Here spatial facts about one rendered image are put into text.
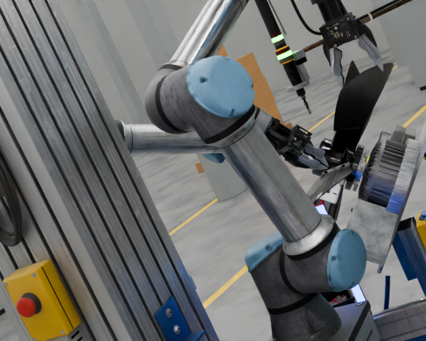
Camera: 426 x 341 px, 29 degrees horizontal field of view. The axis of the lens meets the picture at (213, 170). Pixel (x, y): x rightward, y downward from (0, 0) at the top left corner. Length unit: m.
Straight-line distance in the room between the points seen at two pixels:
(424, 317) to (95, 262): 1.02
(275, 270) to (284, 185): 0.22
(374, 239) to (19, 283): 1.22
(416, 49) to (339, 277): 8.53
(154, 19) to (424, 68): 3.38
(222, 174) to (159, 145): 6.67
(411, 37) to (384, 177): 7.62
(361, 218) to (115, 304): 1.12
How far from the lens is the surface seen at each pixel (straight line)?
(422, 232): 2.05
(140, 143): 1.98
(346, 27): 1.78
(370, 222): 2.42
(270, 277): 1.67
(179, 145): 2.01
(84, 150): 1.53
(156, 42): 8.58
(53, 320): 1.48
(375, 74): 2.38
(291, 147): 2.22
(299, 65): 2.39
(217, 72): 1.43
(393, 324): 2.19
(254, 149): 1.48
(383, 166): 2.43
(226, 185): 8.68
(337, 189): 2.52
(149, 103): 1.52
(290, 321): 1.71
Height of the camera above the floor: 1.71
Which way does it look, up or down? 9 degrees down
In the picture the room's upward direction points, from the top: 25 degrees counter-clockwise
